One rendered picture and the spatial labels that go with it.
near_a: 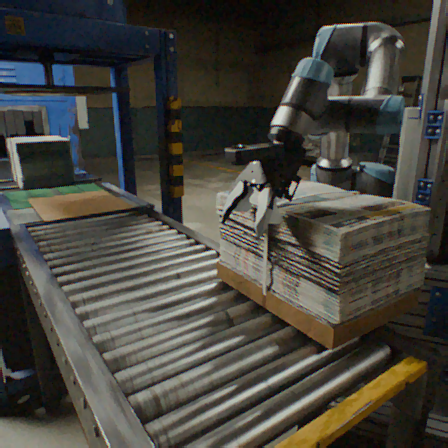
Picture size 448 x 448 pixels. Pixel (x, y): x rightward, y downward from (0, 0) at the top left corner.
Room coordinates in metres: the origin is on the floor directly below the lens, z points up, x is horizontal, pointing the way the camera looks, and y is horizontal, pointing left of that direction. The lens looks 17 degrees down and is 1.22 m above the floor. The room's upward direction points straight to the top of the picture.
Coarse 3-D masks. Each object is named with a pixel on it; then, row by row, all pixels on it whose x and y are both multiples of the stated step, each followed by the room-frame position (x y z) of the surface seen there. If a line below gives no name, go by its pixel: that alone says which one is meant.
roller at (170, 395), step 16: (272, 336) 0.62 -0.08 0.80; (288, 336) 0.62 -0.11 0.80; (304, 336) 0.64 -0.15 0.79; (240, 352) 0.57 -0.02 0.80; (256, 352) 0.57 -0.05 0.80; (272, 352) 0.59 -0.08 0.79; (288, 352) 0.61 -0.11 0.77; (208, 368) 0.53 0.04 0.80; (224, 368) 0.53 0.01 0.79; (240, 368) 0.54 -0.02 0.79; (256, 368) 0.56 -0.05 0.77; (160, 384) 0.49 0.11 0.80; (176, 384) 0.49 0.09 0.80; (192, 384) 0.49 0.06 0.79; (208, 384) 0.50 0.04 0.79; (224, 384) 0.52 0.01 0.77; (128, 400) 0.46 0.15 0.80; (144, 400) 0.45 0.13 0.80; (160, 400) 0.46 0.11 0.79; (176, 400) 0.47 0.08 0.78; (192, 400) 0.48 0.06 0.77; (144, 416) 0.44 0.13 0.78; (160, 416) 0.45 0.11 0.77
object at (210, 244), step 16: (144, 208) 1.59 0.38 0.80; (176, 224) 1.35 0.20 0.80; (208, 240) 1.17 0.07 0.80; (368, 336) 0.63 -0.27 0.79; (384, 336) 0.62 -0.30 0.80; (400, 336) 0.62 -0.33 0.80; (352, 352) 0.65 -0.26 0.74; (400, 352) 0.57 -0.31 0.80; (416, 352) 0.57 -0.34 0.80; (432, 352) 0.57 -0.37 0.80; (384, 368) 0.59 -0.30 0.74; (432, 368) 0.54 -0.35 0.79; (416, 384) 0.54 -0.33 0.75; (432, 384) 0.54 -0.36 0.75; (400, 400) 0.56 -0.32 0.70; (416, 400) 0.54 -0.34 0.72; (432, 400) 0.55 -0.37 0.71; (416, 416) 0.54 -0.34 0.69
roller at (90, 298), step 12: (192, 264) 0.97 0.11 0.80; (204, 264) 0.97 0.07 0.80; (216, 264) 0.99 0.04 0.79; (156, 276) 0.89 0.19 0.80; (168, 276) 0.90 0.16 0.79; (180, 276) 0.91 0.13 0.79; (108, 288) 0.82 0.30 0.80; (120, 288) 0.83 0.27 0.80; (132, 288) 0.84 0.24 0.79; (144, 288) 0.85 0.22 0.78; (72, 300) 0.76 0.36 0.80; (84, 300) 0.77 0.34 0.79; (96, 300) 0.78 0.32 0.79
